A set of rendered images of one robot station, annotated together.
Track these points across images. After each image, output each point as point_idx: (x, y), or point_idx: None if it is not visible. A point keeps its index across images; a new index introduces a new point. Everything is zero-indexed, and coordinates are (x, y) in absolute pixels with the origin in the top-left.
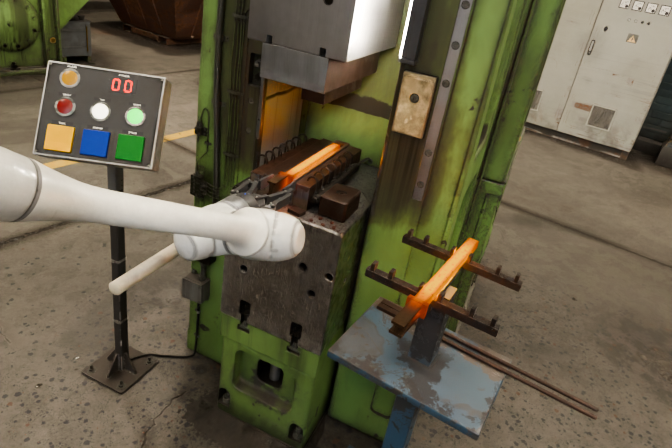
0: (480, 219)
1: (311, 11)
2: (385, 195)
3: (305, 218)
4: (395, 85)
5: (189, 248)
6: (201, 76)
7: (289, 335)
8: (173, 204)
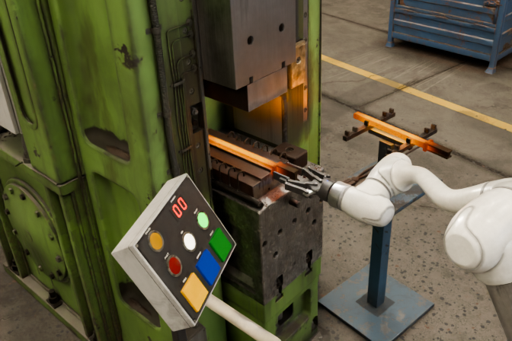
0: None
1: (273, 42)
2: (291, 132)
3: (301, 179)
4: None
5: (392, 213)
6: (153, 160)
7: (306, 264)
8: (432, 176)
